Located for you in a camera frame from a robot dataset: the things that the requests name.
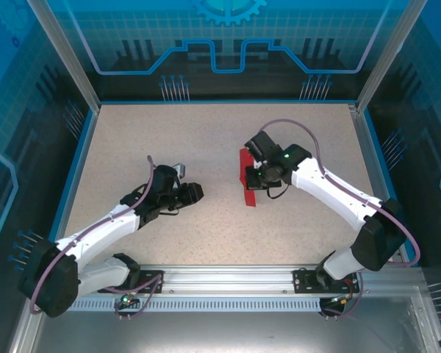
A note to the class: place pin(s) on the aluminium frame post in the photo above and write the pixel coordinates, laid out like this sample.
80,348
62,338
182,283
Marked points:
391,55
64,55

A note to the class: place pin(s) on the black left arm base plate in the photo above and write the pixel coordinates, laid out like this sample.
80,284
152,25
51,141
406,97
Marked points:
145,277

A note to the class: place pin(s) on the blue table edge strip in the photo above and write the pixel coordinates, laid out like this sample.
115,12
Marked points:
383,165
75,184

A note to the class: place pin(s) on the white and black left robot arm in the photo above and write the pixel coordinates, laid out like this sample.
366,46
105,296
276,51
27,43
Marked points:
106,229

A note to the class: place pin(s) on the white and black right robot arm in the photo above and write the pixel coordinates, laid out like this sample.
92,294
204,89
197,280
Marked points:
327,187

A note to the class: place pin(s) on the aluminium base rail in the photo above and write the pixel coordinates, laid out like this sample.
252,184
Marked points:
228,279

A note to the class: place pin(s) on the aluminium side rail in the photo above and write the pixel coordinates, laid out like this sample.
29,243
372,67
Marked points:
367,147

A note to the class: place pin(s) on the silver sheet metal shelf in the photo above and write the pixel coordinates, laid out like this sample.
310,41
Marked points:
220,331

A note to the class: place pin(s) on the red paper sheet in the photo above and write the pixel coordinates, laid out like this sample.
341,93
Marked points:
250,198

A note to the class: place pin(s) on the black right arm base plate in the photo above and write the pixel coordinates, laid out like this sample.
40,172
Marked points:
301,281

